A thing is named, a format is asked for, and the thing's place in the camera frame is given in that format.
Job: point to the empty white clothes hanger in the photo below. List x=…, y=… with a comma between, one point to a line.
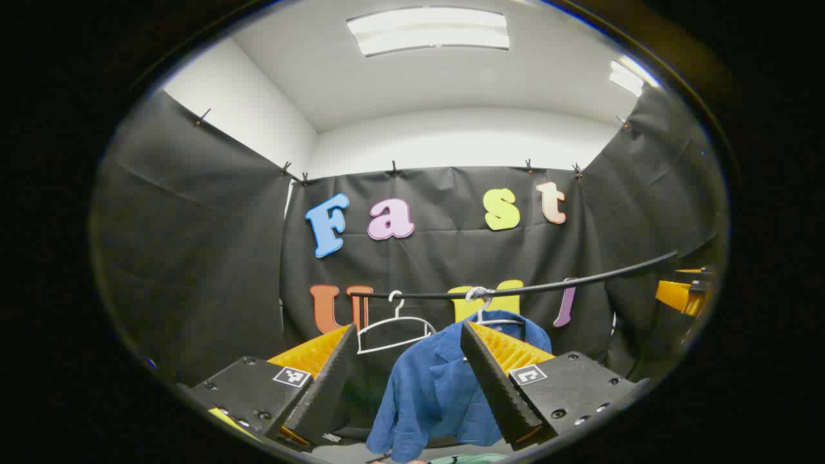
x=396, y=318

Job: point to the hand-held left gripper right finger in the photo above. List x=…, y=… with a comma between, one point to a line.
x=496, y=386

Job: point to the black backdrop cloth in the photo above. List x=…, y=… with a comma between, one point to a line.
x=193, y=258

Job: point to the black clothes rack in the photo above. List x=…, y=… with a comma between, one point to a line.
x=548, y=287

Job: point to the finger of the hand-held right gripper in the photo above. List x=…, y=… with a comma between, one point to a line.
x=673, y=295

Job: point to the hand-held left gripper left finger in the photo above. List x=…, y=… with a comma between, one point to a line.
x=329, y=393

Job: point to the white hanger with metal hook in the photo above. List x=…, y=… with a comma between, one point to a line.
x=482, y=312

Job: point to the light green laundry hamper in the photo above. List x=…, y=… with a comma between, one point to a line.
x=467, y=459

